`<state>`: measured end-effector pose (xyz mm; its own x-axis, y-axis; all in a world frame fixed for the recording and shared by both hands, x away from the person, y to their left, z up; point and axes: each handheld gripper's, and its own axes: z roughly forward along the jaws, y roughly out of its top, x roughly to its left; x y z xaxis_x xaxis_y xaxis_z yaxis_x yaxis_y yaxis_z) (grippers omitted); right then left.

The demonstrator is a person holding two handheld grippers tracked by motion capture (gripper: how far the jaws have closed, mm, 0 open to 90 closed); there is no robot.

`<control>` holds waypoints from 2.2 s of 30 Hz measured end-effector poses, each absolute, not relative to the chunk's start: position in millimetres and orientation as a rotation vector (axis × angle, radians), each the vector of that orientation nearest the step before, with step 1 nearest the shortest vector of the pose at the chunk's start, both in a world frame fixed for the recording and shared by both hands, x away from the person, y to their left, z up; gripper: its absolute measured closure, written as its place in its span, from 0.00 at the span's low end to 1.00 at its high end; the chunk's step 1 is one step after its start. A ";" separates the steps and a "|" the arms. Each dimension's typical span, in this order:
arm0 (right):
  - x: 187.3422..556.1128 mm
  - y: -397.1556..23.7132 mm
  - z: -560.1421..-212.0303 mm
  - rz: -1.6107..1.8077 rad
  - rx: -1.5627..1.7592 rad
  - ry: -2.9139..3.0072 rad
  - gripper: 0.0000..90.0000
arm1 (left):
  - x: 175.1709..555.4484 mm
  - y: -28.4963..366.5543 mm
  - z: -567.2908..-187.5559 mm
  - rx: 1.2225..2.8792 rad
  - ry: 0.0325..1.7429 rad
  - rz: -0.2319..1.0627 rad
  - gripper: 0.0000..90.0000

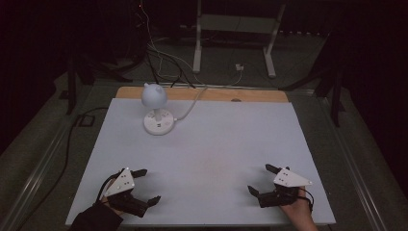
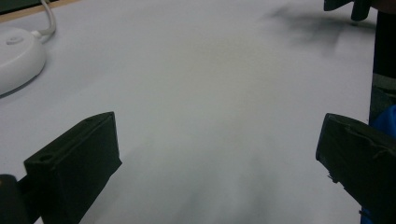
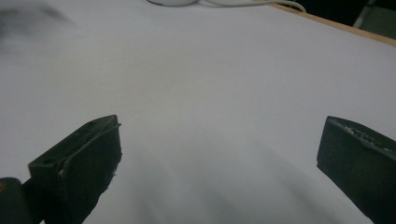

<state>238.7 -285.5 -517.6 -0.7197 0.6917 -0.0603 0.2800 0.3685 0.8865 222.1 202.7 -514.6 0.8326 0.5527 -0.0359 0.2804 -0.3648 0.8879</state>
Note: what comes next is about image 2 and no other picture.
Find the dark panel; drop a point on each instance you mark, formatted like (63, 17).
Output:
(17, 4)

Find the white round device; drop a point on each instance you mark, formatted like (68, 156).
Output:
(17, 60)

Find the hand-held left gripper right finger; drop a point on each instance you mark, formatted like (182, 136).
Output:
(361, 161)

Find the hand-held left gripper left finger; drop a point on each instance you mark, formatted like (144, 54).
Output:
(74, 161)

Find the dark cloth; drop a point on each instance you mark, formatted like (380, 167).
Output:
(385, 46)

